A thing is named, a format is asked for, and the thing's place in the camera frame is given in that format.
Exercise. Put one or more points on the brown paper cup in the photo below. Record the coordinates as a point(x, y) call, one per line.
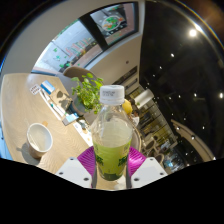
point(39, 140)

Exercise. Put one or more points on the blue tissue packet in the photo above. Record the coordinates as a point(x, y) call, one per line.
point(70, 119)

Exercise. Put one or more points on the group of wooden chairs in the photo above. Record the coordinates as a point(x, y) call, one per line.
point(155, 150)

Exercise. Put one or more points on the clear bottle green label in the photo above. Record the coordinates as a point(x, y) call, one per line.
point(111, 156)

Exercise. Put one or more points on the blue white card pack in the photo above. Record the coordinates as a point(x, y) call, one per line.
point(48, 87)

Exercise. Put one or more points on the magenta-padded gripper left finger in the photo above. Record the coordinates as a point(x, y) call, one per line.
point(73, 171)

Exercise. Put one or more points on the framed food poster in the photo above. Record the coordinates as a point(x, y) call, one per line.
point(113, 23)

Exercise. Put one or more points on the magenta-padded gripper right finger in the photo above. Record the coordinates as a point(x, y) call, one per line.
point(148, 170)

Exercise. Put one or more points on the potted green plant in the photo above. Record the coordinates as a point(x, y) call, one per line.
point(88, 91)

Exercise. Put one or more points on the white round pillar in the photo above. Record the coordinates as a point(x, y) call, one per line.
point(144, 98)

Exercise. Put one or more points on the white printed pamphlet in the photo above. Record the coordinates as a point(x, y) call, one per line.
point(83, 130)

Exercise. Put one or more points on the group of ceiling lights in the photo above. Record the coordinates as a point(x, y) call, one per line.
point(192, 32)

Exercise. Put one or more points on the person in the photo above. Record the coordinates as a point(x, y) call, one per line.
point(127, 106)

